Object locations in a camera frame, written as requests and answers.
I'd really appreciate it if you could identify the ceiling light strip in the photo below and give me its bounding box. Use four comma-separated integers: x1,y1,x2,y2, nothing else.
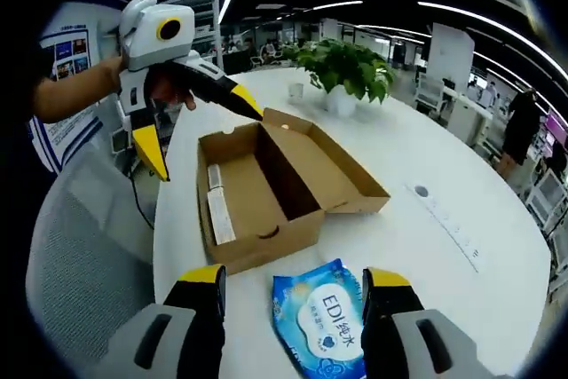
416,0,568,87

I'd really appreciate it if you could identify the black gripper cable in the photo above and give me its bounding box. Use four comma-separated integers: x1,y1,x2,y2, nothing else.
128,174,156,230

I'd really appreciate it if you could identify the blue wipes pack cloud label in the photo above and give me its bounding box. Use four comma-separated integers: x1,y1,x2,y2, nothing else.
271,257,369,379

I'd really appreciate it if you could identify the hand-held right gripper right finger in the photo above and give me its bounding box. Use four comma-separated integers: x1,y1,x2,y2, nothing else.
361,266,511,379

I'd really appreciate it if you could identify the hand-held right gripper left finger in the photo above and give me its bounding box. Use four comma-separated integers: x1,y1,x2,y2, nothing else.
91,263,227,379

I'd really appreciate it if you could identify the brown cardboard shoe box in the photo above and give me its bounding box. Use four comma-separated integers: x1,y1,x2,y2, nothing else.
196,107,391,276

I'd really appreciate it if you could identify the row of white office chairs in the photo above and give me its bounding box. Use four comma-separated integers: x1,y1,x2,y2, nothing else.
414,72,568,291

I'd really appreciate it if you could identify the grey mesh swivel chair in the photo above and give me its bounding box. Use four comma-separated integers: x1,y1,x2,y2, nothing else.
24,143,156,379

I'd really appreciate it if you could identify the blue white poster board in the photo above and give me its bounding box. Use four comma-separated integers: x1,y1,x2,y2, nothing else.
28,0,117,174

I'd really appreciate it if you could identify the white table cable cover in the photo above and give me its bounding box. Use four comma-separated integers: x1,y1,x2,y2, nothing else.
406,181,483,273

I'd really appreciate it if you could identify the person's left hand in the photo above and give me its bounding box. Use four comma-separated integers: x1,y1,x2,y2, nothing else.
144,67,198,113

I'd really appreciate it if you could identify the potted green plant white pot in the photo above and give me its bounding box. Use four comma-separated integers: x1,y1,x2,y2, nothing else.
283,38,396,117

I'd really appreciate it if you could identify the grey metal shelf rack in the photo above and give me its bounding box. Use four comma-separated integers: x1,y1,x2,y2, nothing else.
162,0,225,74

